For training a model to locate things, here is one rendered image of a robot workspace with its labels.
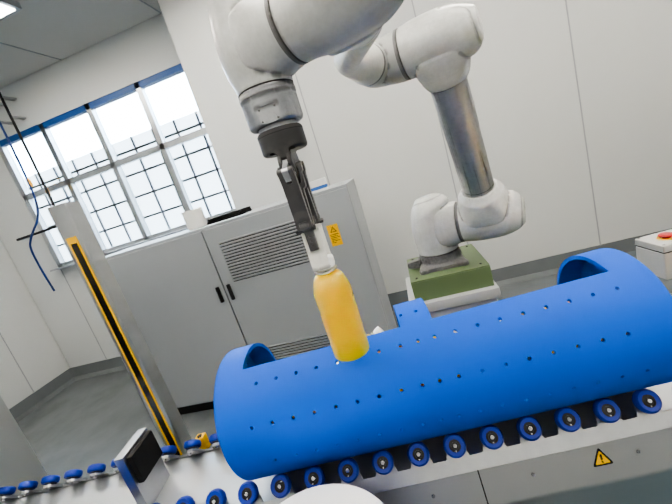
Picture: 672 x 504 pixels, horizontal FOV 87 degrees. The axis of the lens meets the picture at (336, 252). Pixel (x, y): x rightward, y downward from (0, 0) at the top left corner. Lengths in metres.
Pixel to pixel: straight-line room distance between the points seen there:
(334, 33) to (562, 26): 3.47
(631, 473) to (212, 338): 2.54
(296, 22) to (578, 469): 0.92
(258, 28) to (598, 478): 0.98
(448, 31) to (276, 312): 2.10
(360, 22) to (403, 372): 0.56
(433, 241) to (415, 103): 2.35
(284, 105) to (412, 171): 3.03
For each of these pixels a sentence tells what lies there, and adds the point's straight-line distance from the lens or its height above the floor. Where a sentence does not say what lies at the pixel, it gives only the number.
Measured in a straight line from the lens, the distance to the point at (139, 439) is 1.11.
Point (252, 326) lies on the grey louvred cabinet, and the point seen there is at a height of 0.65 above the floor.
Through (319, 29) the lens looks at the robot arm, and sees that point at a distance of 0.53.
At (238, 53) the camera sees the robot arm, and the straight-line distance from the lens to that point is 0.58.
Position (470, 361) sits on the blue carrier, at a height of 1.16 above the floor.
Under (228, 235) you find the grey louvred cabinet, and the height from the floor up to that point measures 1.34.
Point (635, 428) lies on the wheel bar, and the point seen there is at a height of 0.92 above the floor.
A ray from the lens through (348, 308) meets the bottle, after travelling 0.61.
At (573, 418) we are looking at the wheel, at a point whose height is 0.97.
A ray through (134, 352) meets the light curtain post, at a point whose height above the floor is 1.20.
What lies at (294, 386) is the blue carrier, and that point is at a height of 1.19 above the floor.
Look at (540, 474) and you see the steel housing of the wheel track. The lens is 0.92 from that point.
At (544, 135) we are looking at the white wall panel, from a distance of 3.79.
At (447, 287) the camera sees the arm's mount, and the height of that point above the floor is 1.03.
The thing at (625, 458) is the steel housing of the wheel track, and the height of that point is 0.87.
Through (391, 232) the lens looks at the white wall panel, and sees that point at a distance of 3.62.
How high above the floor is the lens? 1.56
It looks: 13 degrees down
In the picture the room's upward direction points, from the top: 18 degrees counter-clockwise
